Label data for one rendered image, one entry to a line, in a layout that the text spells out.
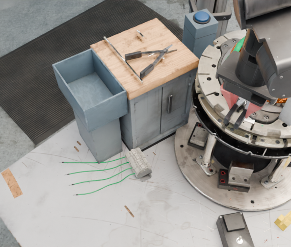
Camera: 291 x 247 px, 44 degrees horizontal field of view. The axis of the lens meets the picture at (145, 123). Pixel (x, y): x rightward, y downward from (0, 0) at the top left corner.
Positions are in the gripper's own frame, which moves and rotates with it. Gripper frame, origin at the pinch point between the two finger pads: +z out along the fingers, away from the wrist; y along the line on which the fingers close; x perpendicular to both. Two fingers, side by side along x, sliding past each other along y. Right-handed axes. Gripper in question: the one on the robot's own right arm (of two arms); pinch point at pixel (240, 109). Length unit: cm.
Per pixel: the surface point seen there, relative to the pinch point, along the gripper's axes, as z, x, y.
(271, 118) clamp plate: 6.6, 7.2, 4.8
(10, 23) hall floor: 115, 75, -193
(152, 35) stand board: 10.0, 17.7, -31.2
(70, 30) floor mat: 113, 93, -150
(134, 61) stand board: 10.2, 7.3, -29.3
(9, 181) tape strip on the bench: 39, -27, -48
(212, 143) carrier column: 23.2, 6.3, -5.0
